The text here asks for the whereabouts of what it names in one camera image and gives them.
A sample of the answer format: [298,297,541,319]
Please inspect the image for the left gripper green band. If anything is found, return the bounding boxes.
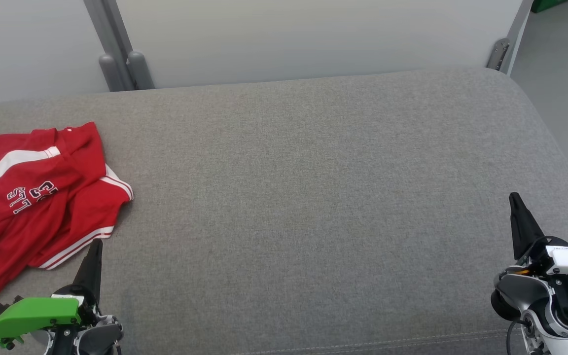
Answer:
[0,239,103,346]

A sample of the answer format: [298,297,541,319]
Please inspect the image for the red Bulls 23 jersey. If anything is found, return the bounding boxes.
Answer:
[0,163,134,297]

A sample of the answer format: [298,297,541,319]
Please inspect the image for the red shorts with white stripe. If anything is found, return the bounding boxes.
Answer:
[0,122,108,195]

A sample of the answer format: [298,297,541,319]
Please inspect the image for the grey fabric sofa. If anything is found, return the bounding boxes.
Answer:
[0,67,568,355]

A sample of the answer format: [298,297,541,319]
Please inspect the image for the green object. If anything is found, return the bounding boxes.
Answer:
[531,0,568,14]

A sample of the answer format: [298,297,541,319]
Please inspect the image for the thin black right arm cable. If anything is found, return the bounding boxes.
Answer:
[505,318,529,355]

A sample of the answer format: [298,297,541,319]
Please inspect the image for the silver metal bracket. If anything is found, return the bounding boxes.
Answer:
[486,38,510,71]

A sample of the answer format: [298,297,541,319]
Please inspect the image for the grey cylindrical post foot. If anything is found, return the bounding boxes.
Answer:
[99,54,126,93]
[127,51,155,90]

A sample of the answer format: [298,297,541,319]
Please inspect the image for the grey partition post with bracket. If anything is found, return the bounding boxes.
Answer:
[498,0,533,75]

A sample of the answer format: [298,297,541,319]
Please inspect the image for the grey metal partition post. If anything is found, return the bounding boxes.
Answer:
[83,0,139,92]

